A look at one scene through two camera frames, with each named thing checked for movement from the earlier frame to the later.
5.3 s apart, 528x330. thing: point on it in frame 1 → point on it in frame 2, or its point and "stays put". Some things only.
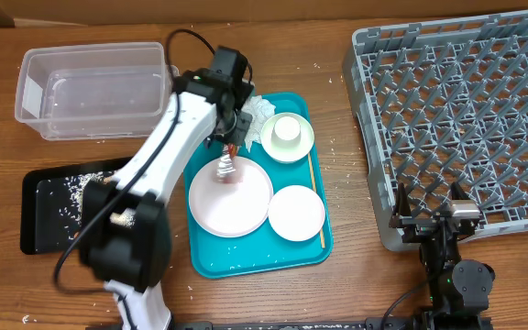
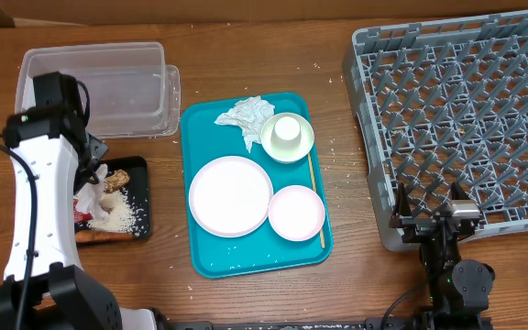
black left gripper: (238, 136) → (99, 149)
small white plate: (296, 213) stays put
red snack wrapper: (226, 171) → (82, 217)
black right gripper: (417, 225) stays put
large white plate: (233, 205) stays put
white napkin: (260, 109) stays put
